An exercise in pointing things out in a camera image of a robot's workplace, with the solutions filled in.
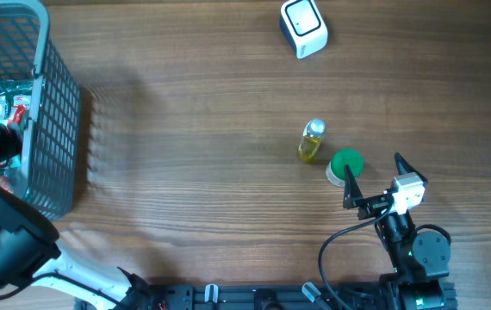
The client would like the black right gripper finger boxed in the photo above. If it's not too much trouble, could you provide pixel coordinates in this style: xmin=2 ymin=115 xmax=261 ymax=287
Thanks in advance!
xmin=343 ymin=164 xmax=364 ymax=209
xmin=394 ymin=152 xmax=428 ymax=183

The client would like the green lid jar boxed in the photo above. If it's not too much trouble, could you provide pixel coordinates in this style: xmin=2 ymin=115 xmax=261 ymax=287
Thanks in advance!
xmin=326 ymin=148 xmax=364 ymax=187

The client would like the red toothpaste tube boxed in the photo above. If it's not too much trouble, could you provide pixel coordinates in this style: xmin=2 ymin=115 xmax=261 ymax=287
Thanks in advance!
xmin=7 ymin=105 xmax=27 ymax=125

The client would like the green 3M gloves packet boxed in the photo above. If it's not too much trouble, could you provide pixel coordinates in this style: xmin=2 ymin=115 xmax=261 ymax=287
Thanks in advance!
xmin=0 ymin=79 xmax=34 ymax=127

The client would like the yellow Vim liquid bottle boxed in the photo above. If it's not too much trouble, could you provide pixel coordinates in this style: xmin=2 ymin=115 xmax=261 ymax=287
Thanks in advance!
xmin=298 ymin=119 xmax=326 ymax=163

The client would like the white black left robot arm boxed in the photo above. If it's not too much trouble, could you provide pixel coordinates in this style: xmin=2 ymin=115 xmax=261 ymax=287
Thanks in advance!
xmin=0 ymin=186 xmax=163 ymax=309

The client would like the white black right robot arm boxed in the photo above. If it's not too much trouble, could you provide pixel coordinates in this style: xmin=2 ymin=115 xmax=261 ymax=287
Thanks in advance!
xmin=336 ymin=153 xmax=458 ymax=310

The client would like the white barcode scanner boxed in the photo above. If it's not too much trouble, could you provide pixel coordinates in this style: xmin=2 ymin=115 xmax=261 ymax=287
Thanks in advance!
xmin=279 ymin=0 xmax=328 ymax=59

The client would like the grey plastic shopping basket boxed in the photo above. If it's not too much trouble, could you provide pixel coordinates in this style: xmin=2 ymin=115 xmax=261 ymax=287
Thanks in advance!
xmin=0 ymin=0 xmax=81 ymax=220

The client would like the black right camera cable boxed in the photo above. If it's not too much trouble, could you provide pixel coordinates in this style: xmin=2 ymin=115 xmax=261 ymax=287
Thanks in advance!
xmin=317 ymin=203 xmax=394 ymax=310

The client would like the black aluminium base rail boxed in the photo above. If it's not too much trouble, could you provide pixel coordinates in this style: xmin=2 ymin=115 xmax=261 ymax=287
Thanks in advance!
xmin=74 ymin=282 xmax=458 ymax=310

